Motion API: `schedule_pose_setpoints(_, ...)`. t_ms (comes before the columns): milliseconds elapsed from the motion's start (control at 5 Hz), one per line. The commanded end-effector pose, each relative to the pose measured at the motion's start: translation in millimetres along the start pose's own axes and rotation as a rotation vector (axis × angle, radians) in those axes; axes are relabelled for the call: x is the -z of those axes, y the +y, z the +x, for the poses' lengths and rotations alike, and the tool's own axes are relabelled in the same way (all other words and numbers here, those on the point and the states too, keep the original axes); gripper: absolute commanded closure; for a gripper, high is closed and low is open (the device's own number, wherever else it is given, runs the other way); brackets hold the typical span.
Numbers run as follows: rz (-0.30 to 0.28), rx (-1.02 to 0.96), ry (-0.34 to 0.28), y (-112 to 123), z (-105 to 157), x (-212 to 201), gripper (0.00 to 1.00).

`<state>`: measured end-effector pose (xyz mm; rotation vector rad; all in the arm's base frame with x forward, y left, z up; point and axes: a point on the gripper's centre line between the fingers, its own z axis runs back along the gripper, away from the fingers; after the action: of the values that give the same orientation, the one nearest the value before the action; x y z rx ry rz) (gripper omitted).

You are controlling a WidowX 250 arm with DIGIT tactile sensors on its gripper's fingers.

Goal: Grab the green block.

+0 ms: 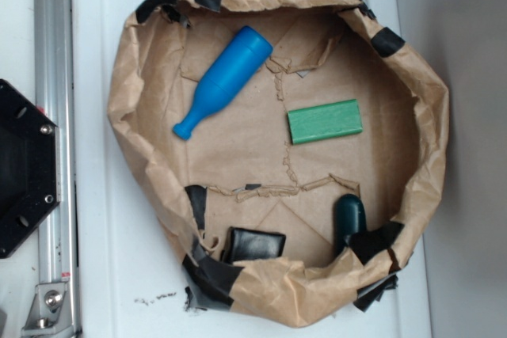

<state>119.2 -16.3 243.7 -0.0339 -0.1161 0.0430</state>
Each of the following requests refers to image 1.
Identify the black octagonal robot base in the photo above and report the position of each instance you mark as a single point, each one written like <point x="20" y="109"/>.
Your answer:
<point x="29" y="172"/>

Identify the green rectangular block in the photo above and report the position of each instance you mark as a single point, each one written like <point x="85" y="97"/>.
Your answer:
<point x="325" y="121"/>

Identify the black square block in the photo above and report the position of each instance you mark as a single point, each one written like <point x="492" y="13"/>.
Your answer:
<point x="244" y="244"/>

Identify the dark teal rounded block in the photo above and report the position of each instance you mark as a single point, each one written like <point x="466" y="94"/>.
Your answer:
<point x="349" y="218"/>

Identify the brown paper bag bin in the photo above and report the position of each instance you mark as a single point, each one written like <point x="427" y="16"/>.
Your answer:
<point x="241" y="169"/>

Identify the blue wooden bottle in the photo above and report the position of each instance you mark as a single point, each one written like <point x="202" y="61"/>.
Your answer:
<point x="225" y="78"/>

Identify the aluminium extrusion rail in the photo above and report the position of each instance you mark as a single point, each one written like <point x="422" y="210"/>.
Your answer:
<point x="58" y="237"/>

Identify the metal corner bracket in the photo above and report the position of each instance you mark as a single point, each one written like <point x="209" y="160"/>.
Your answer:
<point x="51" y="313"/>

